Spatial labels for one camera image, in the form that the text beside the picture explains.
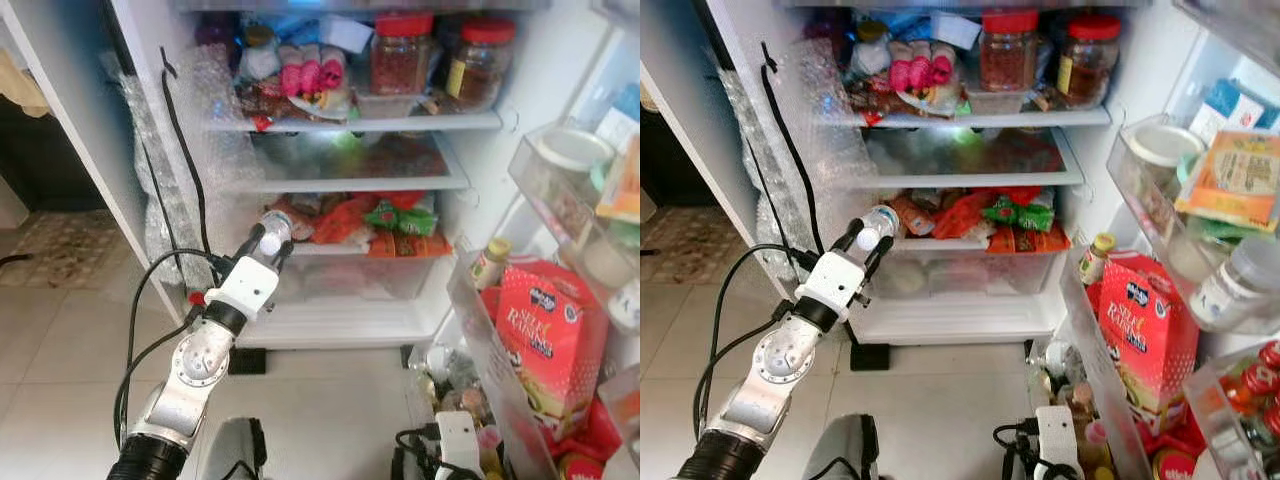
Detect blue plastic package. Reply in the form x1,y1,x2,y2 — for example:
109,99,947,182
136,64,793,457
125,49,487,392
875,8,931,39
265,12,321,41

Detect white plate with food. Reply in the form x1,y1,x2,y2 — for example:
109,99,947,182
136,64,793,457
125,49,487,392
850,78,961,121
240,80,351,123

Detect clear crisper drawer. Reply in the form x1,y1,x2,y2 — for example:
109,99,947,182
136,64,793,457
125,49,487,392
875,250,1066,301
270,255,451,306

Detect brown white food pack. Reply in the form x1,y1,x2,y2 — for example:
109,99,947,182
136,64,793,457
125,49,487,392
885,195,936,238
268,195,321,241

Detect sauce bottle yellow cap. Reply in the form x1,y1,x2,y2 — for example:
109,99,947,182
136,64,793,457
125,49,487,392
470,237,513,291
1078,232,1118,286

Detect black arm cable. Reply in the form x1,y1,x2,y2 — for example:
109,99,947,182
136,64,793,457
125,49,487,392
395,425,446,480
112,248,236,451
993,420,1041,480
692,243,846,441

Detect red lid jar yellow label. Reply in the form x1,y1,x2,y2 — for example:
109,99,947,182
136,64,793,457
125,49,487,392
1055,14,1123,109
445,18,518,109

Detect orange red snack packet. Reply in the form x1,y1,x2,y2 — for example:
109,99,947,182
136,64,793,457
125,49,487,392
925,190,996,241
310,195,381,246

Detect pink white bottle multipack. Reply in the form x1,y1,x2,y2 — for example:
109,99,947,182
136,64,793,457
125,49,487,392
278,45,346,98
887,42,956,96

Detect small clear plastic bottle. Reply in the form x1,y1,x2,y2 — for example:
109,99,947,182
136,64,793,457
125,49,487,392
258,210,294,259
855,205,901,253

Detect cream hanging garment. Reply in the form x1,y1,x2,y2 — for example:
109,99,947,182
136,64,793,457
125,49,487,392
0,48,51,119

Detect white partition panel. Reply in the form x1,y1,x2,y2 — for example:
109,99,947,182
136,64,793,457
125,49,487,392
0,0,186,326
640,0,801,301

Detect flat orange packet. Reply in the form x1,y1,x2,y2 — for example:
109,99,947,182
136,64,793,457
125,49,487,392
365,232,453,259
985,228,1071,254

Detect patterned floor rug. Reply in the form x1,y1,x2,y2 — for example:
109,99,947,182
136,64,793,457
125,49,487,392
0,210,151,291
640,205,766,286

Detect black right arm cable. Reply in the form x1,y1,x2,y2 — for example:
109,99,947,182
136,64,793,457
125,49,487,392
395,425,446,480
993,420,1041,480

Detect glass fridge shelf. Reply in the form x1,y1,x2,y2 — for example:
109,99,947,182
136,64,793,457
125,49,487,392
895,235,1066,256
290,240,456,259
815,107,1113,129
205,110,503,133

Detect clear plastic jar white label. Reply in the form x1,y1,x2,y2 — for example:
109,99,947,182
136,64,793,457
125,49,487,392
605,280,641,336
1188,238,1280,333

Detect red lid jar brown contents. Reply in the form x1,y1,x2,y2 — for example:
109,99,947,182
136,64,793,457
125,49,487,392
978,8,1043,93
370,12,436,96

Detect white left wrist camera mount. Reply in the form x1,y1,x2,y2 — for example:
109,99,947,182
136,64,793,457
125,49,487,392
795,250,868,316
203,255,281,321

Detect blue white carton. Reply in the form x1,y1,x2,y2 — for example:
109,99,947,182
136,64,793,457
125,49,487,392
600,80,641,151
1190,78,1280,146

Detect clear plastic food container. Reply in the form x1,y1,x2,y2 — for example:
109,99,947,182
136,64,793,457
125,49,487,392
355,90,421,119
962,88,1031,116

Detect dark cabinet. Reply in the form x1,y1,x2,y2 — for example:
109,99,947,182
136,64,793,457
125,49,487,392
640,105,706,209
0,95,106,213

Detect black hanging cable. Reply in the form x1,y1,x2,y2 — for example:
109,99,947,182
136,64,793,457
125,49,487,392
158,45,216,261
760,42,826,256

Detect clear fridge chiller tray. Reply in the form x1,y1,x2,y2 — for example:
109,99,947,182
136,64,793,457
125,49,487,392
225,135,471,193
835,130,1086,189

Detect orange green food packet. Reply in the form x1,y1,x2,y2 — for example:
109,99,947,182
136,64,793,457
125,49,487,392
598,140,641,223
1175,130,1280,236

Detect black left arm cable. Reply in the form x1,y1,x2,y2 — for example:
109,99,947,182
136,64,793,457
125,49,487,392
692,243,846,441
112,248,236,451

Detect red self raising flour box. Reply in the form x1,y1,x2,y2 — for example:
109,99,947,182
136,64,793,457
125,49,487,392
1098,252,1201,436
495,258,609,441

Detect clear tub white lid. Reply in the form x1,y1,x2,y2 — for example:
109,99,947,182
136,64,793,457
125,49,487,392
1120,120,1208,201
535,128,616,179

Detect clear bubble wrap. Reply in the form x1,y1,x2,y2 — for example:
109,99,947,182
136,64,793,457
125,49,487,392
100,45,251,301
715,40,866,291

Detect small jar gold lid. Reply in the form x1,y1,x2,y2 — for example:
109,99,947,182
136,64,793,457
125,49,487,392
853,20,891,76
243,25,281,81

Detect dark purple container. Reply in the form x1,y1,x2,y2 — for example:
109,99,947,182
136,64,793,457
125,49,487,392
805,8,851,46
195,12,241,46

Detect green snack packet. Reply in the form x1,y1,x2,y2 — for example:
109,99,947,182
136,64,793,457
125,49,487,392
362,200,439,238
982,195,1056,233

